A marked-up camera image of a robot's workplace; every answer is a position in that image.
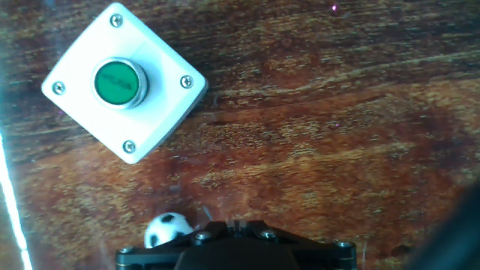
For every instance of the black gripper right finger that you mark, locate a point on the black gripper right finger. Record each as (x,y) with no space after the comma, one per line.
(292,243)

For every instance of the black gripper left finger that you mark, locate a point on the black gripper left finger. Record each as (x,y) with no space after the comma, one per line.
(187,243)

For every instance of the small black white soccer ball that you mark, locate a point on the small black white soccer ball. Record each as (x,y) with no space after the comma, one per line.
(165,228)

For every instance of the red-brown wooden board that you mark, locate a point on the red-brown wooden board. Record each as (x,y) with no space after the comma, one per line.
(318,150)

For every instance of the white box with green button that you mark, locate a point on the white box with green button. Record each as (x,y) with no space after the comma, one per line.
(165,105)

